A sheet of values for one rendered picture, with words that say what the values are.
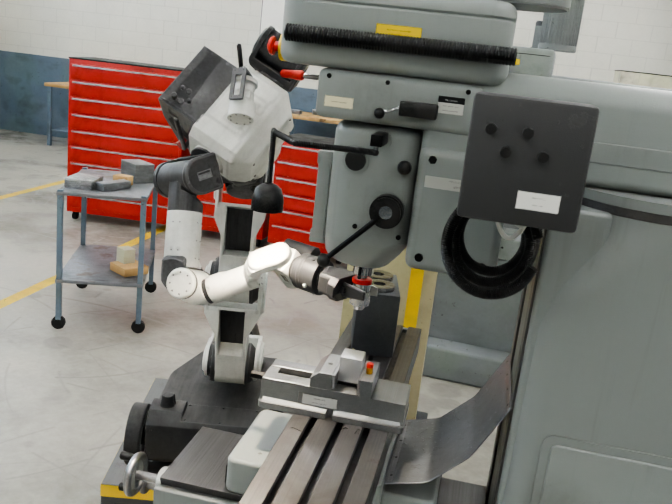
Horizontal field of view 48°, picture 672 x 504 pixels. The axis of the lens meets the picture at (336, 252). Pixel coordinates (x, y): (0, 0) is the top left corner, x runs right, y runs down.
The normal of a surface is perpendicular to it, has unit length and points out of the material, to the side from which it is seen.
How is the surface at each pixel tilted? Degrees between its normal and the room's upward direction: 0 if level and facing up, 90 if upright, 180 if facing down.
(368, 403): 90
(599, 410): 88
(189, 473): 0
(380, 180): 90
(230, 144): 58
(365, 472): 0
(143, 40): 90
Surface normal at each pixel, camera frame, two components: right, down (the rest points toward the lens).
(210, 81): 0.07, -0.28
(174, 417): 0.09, -0.49
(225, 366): -0.01, 0.47
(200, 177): 0.74, -0.01
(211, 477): 0.11, -0.96
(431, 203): -0.21, 0.23
